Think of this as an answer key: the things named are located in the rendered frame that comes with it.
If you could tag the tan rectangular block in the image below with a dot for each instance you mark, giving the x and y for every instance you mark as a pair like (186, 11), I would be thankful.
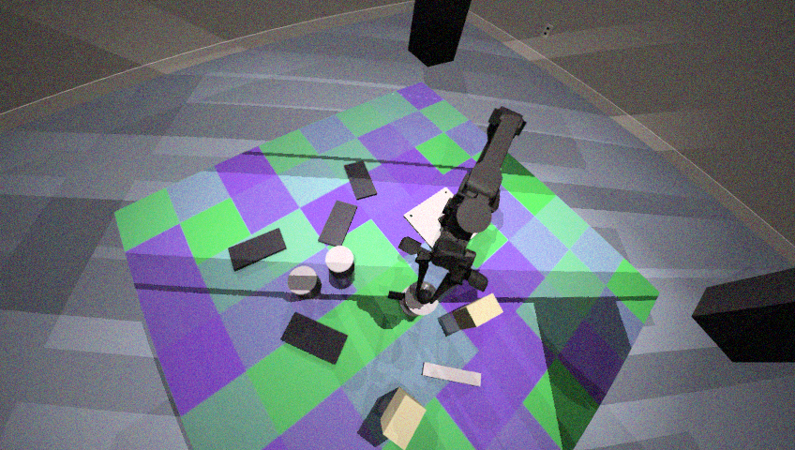
(401, 418)
(477, 312)

